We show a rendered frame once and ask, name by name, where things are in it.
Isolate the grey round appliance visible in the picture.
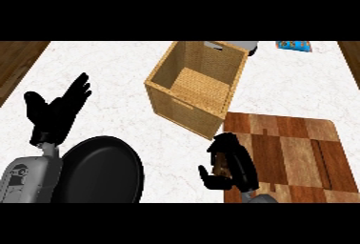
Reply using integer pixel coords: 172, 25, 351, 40
203, 41, 259, 57

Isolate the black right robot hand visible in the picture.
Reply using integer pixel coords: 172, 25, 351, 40
196, 132, 259, 193

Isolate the brown sweet potato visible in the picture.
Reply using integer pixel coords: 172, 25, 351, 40
211, 152, 231, 177

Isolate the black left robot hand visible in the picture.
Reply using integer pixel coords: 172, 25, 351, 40
22, 71, 94, 148

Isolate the blue packet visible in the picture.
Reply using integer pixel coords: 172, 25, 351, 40
274, 41, 314, 53

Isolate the wooden cutting board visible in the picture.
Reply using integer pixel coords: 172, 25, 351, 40
221, 111, 360, 204

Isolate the black round pan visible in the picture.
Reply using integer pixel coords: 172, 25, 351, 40
50, 135, 144, 204

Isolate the wicker basket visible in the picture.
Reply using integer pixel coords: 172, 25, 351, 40
143, 41, 251, 141

